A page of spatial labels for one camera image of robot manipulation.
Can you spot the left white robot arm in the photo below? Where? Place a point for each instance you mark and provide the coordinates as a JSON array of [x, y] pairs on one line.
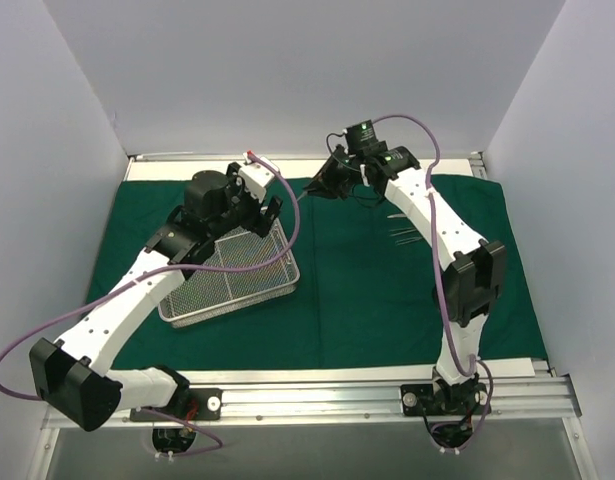
[[74, 373]]

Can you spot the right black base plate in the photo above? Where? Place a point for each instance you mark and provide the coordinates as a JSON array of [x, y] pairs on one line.
[[434, 399]]

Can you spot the steel tweezers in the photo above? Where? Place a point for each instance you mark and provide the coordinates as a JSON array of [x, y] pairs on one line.
[[406, 241], [402, 231]]

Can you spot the aluminium frame rail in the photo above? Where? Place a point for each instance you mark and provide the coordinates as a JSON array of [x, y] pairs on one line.
[[537, 396]]

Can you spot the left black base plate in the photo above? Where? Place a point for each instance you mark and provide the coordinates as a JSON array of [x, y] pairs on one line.
[[197, 402]]

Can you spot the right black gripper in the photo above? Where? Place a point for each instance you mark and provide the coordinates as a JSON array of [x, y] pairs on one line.
[[334, 176]]

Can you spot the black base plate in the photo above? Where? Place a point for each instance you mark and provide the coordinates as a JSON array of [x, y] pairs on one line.
[[197, 402], [434, 399]]

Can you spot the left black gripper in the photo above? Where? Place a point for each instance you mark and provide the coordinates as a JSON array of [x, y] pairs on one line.
[[254, 214]]

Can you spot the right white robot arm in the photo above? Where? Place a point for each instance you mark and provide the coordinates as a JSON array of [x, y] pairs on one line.
[[469, 270]]

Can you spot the metal mesh tray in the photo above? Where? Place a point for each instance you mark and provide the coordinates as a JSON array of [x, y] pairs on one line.
[[207, 295]]

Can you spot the green surgical cloth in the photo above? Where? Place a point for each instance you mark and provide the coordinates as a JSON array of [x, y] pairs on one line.
[[361, 300]]

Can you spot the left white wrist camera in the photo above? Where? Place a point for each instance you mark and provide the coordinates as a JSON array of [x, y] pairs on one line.
[[258, 173]]

